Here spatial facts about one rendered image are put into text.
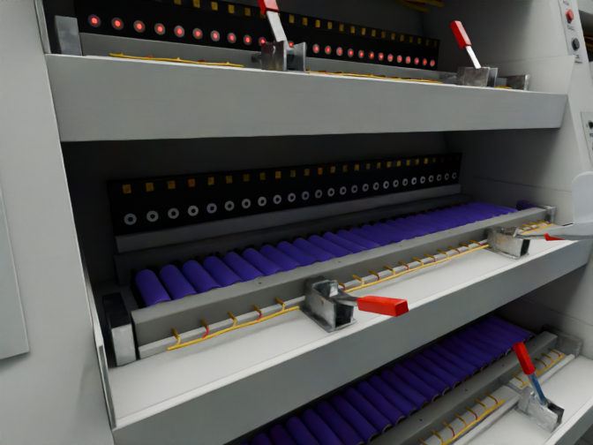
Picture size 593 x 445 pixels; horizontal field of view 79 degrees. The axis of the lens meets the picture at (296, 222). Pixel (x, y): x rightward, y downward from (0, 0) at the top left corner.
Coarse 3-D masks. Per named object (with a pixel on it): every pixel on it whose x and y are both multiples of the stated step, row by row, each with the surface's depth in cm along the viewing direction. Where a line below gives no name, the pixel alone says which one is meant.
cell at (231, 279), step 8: (208, 264) 34; (216, 264) 34; (224, 264) 34; (208, 272) 34; (216, 272) 32; (224, 272) 32; (232, 272) 32; (216, 280) 32; (224, 280) 31; (232, 280) 30; (240, 280) 31
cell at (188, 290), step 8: (160, 272) 33; (168, 272) 32; (176, 272) 32; (168, 280) 31; (176, 280) 30; (184, 280) 30; (168, 288) 30; (176, 288) 29; (184, 288) 29; (192, 288) 29; (176, 296) 28; (184, 296) 28
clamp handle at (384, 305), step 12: (336, 288) 28; (336, 300) 27; (348, 300) 26; (360, 300) 24; (372, 300) 23; (384, 300) 23; (396, 300) 22; (372, 312) 23; (384, 312) 22; (396, 312) 22; (408, 312) 22
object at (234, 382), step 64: (448, 192) 61; (512, 192) 58; (576, 256) 48; (128, 320) 23; (384, 320) 29; (448, 320) 34; (128, 384) 21; (192, 384) 22; (256, 384) 23; (320, 384) 26
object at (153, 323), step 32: (480, 224) 45; (512, 224) 48; (352, 256) 35; (384, 256) 35; (416, 256) 38; (448, 256) 39; (224, 288) 28; (256, 288) 28; (288, 288) 30; (160, 320) 24; (192, 320) 26; (224, 320) 27; (256, 320) 27
